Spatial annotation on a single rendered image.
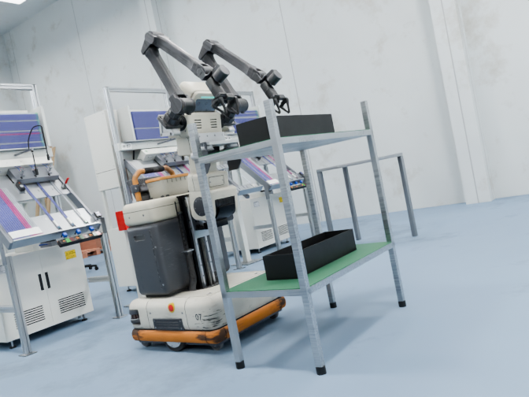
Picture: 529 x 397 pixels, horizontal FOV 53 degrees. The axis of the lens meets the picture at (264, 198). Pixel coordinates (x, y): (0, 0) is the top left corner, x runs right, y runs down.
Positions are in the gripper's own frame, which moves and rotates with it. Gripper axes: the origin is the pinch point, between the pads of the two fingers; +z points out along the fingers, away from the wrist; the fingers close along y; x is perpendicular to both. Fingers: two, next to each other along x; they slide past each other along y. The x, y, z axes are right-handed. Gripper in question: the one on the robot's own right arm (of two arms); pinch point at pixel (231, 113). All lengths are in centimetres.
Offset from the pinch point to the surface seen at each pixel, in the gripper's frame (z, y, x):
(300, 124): 20.4, 19.1, -16.0
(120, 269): -42, 123, 281
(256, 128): 17.6, -6.8, -10.2
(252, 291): 75, -21, 27
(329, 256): 77, 24, 13
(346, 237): 72, 44, 11
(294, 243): 70, -22, -5
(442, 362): 136, -3, -19
